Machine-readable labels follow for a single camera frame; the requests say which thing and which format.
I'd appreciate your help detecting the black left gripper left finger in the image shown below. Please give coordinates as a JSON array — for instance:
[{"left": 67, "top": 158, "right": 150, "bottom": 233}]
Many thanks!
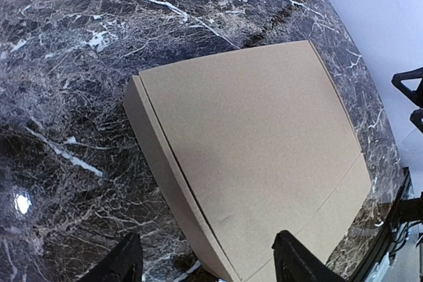
[{"left": 79, "top": 232, "right": 143, "bottom": 282}]

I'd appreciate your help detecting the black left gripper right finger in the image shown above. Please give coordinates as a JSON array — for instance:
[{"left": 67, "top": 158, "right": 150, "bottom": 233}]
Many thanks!
[{"left": 272, "top": 230, "right": 345, "bottom": 282}]

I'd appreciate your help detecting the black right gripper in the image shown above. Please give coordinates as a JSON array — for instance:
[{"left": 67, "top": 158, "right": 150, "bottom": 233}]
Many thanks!
[{"left": 391, "top": 66, "right": 423, "bottom": 136}]

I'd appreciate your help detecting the brown cardboard box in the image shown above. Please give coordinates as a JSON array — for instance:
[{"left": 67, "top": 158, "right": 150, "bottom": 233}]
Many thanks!
[{"left": 123, "top": 40, "right": 371, "bottom": 281}]

